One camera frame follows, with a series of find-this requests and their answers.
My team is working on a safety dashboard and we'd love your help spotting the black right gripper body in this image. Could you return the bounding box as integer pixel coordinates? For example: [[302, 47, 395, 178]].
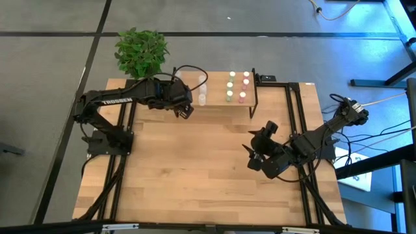
[[247, 133, 281, 172]]

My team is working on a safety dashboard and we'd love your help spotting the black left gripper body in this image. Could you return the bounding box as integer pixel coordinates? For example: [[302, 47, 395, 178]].
[[167, 81, 193, 110]]

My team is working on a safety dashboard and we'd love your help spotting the wooden shelf with black legs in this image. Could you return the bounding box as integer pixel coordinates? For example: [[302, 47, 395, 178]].
[[168, 66, 258, 119]]

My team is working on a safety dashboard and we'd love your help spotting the small black box device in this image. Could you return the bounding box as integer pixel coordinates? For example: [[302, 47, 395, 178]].
[[254, 73, 278, 83]]

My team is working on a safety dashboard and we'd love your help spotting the green leafy potted plant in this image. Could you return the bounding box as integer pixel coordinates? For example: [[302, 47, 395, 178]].
[[114, 27, 170, 81]]

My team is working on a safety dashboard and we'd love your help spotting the white sign board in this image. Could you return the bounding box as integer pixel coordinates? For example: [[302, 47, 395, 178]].
[[334, 146, 373, 192]]

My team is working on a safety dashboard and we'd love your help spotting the grey desk foot bar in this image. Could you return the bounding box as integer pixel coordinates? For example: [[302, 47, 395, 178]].
[[350, 79, 407, 88], [337, 181, 396, 215]]

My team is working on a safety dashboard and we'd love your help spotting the grey chair base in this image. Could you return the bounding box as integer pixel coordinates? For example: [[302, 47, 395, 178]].
[[0, 142, 25, 157]]

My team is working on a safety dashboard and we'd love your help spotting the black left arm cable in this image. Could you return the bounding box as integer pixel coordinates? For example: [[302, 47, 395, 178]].
[[161, 64, 209, 92]]

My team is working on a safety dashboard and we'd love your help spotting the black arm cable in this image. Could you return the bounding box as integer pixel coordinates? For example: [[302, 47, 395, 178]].
[[161, 64, 209, 92], [276, 138, 324, 183]]

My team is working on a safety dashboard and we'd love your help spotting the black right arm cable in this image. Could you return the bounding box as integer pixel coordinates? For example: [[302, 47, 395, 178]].
[[276, 138, 324, 183]]

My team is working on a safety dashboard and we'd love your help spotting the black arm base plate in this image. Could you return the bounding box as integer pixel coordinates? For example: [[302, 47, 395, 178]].
[[81, 129, 135, 156], [290, 136, 337, 162]]

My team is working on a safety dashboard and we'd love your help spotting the silver metal bracket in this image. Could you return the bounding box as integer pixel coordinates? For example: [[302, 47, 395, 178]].
[[281, 226, 321, 234], [102, 223, 140, 231]]

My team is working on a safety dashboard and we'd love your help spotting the black floor cable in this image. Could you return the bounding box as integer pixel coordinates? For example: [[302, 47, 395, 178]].
[[379, 119, 412, 135], [337, 127, 416, 140]]

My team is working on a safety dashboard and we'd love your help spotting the black desk frame beam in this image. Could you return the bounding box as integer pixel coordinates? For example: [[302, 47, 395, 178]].
[[336, 142, 416, 180], [385, 0, 416, 86]]

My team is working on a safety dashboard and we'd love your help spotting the thin cream cord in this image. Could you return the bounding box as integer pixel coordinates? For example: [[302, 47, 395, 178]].
[[357, 125, 416, 150]]

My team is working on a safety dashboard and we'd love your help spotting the yellow hanging cord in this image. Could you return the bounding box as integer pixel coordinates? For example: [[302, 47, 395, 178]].
[[362, 92, 408, 107]]

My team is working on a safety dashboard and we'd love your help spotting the cream floor cable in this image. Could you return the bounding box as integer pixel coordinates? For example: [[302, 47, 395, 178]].
[[308, 0, 361, 21]]

